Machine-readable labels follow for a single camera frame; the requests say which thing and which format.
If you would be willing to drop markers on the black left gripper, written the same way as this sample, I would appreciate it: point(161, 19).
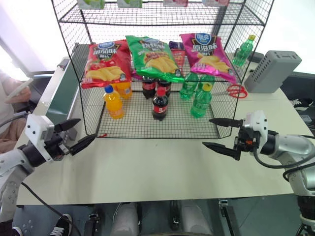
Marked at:
point(55, 146)

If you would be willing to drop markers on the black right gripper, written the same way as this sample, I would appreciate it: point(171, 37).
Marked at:
point(246, 141)

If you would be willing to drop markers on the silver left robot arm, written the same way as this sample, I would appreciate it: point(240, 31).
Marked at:
point(14, 162)

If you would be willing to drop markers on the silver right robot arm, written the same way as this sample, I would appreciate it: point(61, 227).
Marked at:
point(292, 145)

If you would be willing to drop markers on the green conveyor belt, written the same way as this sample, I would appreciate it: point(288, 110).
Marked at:
point(61, 93)

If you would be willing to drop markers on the green soda bottle yellow cap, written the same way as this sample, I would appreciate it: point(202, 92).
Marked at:
point(242, 52)
point(200, 103)

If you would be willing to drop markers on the orange soda bottle blue cap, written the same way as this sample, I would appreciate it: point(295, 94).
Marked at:
point(113, 104)

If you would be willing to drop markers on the seated person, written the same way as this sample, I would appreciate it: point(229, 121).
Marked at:
point(9, 113)

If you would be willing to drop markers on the white smartphone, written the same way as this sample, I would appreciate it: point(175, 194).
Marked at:
point(18, 89)

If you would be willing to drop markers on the cola bottle red cap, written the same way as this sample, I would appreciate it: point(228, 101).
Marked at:
point(160, 104)

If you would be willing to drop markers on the grey ribbed plastic box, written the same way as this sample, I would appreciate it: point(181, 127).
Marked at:
point(268, 73)

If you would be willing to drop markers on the red potato chips bag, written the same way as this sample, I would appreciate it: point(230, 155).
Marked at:
point(105, 64)

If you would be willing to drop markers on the magenta potato chips bag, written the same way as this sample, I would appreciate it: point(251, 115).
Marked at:
point(209, 56)

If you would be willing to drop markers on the black white sneaker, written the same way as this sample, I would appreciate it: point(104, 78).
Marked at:
point(17, 231)
point(61, 225)

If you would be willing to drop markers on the red snack packet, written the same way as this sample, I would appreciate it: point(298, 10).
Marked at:
point(178, 57)

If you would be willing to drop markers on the purple snack packet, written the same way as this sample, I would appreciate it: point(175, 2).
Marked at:
point(176, 45)

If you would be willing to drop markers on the green potato chips bag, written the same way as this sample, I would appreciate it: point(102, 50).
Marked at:
point(155, 59)

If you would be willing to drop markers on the green label card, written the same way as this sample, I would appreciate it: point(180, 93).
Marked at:
point(92, 3)
point(129, 3)

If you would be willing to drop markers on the pink blue label card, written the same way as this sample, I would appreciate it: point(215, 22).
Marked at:
point(215, 2)

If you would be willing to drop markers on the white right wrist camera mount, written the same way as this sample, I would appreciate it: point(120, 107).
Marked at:
point(258, 121)

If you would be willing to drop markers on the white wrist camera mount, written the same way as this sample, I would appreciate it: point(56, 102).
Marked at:
point(37, 130)
point(258, 121)

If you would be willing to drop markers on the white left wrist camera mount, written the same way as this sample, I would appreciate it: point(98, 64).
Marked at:
point(37, 130)

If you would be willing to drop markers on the black table leg bracket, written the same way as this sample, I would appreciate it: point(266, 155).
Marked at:
point(91, 225)
point(227, 216)

